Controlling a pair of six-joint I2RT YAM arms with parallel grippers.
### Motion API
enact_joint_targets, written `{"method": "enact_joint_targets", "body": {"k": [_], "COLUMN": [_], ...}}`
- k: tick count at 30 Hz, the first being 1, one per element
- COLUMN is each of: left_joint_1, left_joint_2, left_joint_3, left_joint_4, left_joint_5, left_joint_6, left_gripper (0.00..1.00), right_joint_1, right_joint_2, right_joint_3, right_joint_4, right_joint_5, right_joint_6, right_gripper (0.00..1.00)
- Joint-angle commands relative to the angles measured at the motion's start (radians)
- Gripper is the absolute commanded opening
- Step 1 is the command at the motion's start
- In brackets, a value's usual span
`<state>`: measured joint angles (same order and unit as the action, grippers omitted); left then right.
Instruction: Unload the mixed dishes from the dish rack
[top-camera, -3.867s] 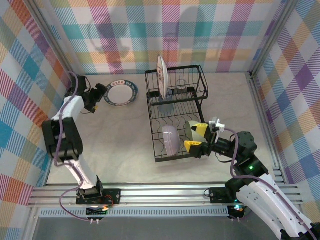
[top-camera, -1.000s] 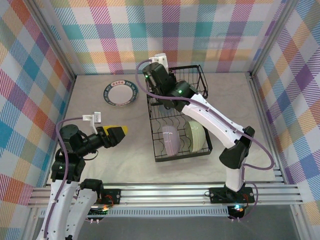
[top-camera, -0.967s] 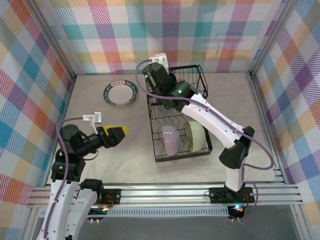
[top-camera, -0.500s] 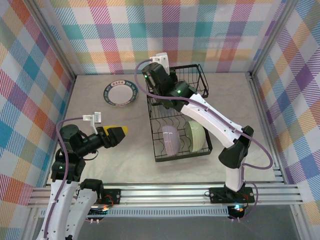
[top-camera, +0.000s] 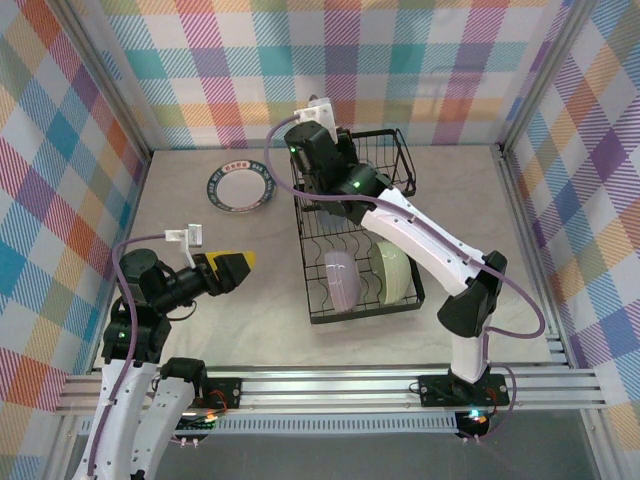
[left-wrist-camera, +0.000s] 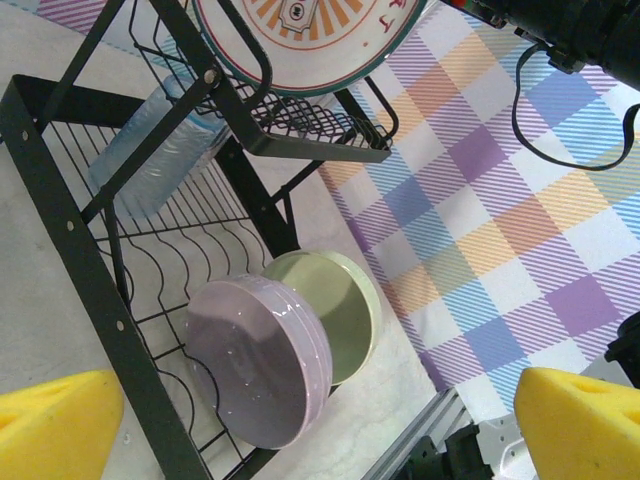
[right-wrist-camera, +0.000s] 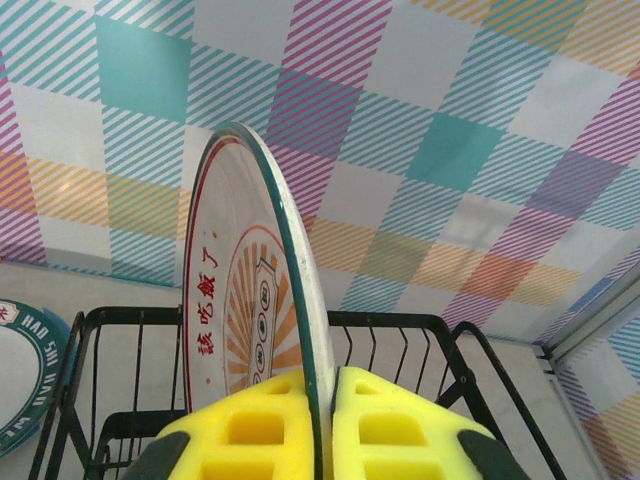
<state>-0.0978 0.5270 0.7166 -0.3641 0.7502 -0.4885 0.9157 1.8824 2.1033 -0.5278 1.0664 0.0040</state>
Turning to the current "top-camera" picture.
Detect aluminium side rail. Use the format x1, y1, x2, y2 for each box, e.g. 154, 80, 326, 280
491, 143, 574, 370
89, 149, 154, 374

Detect pale green bowl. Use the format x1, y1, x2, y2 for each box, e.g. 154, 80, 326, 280
368, 240, 412, 307

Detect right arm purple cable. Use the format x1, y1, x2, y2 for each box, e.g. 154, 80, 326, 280
264, 112, 547, 444

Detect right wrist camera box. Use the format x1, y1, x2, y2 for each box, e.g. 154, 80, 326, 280
293, 97, 334, 136

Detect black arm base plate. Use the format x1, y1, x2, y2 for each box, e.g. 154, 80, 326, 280
199, 377, 244, 412
417, 373, 511, 409

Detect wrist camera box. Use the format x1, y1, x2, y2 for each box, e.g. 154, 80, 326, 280
163, 223, 205, 269
293, 97, 334, 136

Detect white slotted cable duct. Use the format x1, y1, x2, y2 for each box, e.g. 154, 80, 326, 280
77, 417, 461, 437

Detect aluminium frame post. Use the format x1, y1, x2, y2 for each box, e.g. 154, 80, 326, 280
49, 0, 154, 164
499, 0, 599, 154

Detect purple bowl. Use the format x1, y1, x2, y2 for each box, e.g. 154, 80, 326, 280
323, 251, 362, 312

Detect translucent blue cup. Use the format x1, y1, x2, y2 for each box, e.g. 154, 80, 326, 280
315, 207, 351, 232

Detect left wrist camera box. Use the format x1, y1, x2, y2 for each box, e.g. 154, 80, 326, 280
163, 223, 205, 269

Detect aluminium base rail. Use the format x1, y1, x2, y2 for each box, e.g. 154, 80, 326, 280
53, 366, 610, 417

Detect black wire dish rack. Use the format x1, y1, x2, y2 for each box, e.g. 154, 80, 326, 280
291, 128, 426, 326

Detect white plate green text rim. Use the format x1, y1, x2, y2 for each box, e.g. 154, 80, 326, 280
206, 160, 278, 215

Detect controller circuit board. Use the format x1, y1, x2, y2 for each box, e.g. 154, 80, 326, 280
455, 408, 492, 440
172, 410, 220, 434

